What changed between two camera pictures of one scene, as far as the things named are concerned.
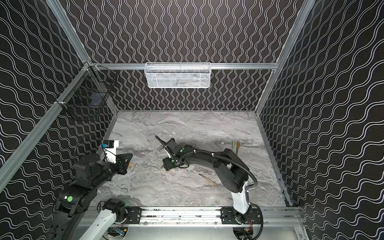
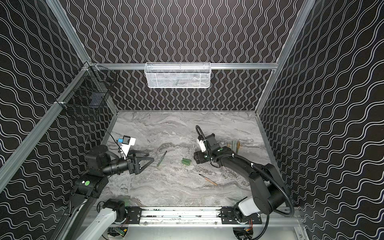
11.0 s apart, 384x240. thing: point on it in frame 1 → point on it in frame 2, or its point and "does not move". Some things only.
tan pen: x=208 y=180 does not move
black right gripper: x=172 y=149 → x=202 y=156
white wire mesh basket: x=178 y=75 does not move
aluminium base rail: x=97 y=221 does not move
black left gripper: x=122 y=164 → x=132 y=164
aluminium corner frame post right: x=303 y=14 does not move
